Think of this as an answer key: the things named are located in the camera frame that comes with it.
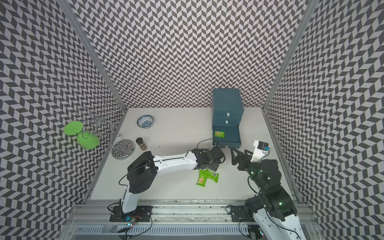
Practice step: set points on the chrome wire cup rack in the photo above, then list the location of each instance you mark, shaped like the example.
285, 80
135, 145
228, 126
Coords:
98, 122

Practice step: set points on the aluminium front rail frame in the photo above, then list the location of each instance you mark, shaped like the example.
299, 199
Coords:
167, 217

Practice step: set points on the green cookie packet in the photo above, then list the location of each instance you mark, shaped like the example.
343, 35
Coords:
219, 134
202, 178
212, 175

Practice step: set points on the teal three-drawer cabinet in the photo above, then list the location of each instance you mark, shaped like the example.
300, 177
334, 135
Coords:
227, 112

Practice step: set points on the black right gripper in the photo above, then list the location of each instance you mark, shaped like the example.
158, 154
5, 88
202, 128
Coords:
246, 158

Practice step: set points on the black lid spice jar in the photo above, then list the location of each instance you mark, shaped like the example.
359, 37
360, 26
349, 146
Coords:
141, 144

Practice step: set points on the green plastic cup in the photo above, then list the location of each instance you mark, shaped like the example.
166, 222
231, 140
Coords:
73, 128
88, 140

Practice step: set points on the green plastic cup lower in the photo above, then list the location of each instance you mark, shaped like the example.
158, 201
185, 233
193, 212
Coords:
88, 140

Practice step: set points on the green plastic cup upper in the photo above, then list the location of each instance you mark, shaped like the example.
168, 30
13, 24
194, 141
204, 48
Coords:
73, 128

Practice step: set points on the blue white porcelain bowl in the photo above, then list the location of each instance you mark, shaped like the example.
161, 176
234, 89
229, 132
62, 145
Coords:
145, 121

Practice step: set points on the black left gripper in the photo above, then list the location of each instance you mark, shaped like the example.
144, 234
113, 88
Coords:
215, 166

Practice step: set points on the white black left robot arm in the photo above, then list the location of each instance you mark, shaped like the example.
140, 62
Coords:
144, 170

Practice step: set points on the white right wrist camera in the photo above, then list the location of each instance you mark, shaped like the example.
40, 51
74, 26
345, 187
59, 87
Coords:
262, 150

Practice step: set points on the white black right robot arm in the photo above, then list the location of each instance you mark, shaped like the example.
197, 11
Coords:
271, 208

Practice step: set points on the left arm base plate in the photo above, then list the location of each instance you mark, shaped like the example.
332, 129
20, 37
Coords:
132, 213

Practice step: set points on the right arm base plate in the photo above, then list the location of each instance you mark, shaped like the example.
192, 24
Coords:
241, 214

